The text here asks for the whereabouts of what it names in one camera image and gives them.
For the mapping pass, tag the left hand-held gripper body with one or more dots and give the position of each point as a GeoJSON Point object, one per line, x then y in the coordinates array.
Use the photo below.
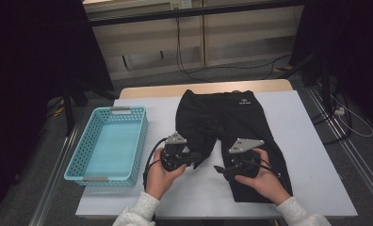
{"type": "Point", "coordinates": [175, 139]}

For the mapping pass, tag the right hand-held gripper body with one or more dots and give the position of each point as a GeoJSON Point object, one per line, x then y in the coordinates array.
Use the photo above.
{"type": "Point", "coordinates": [242, 145]}

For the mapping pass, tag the black pants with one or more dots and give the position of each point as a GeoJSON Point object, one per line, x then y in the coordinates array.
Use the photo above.
{"type": "Point", "coordinates": [225, 119]}

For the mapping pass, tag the light blue plastic basket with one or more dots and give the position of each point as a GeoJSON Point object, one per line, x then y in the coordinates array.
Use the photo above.
{"type": "Point", "coordinates": [112, 141]}

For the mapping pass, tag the person's right hand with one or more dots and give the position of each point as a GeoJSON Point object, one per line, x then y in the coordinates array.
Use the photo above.
{"type": "Point", "coordinates": [266, 185]}

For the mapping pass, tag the person's left hand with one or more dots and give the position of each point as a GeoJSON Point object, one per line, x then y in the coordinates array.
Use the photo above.
{"type": "Point", "coordinates": [158, 182]}

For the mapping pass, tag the black stand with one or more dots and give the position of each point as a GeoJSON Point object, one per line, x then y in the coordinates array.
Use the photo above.
{"type": "Point", "coordinates": [69, 116]}
{"type": "Point", "coordinates": [325, 84]}

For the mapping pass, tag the white power plug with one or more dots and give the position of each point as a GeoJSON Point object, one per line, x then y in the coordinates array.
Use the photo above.
{"type": "Point", "coordinates": [339, 111]}

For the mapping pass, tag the beige wooden cabinet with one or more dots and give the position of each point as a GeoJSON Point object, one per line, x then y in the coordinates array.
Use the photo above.
{"type": "Point", "coordinates": [238, 37]}

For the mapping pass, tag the black metal bar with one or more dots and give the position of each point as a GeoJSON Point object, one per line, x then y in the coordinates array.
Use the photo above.
{"type": "Point", "coordinates": [191, 13]}

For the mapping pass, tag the black curtain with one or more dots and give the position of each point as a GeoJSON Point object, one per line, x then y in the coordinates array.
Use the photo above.
{"type": "Point", "coordinates": [24, 62]}
{"type": "Point", "coordinates": [357, 37]}

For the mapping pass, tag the aluminium floor rail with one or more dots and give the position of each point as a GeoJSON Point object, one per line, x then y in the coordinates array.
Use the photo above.
{"type": "Point", "coordinates": [54, 179]}
{"type": "Point", "coordinates": [357, 160]}

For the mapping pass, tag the white wall socket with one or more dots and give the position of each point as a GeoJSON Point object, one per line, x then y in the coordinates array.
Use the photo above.
{"type": "Point", "coordinates": [181, 4]}

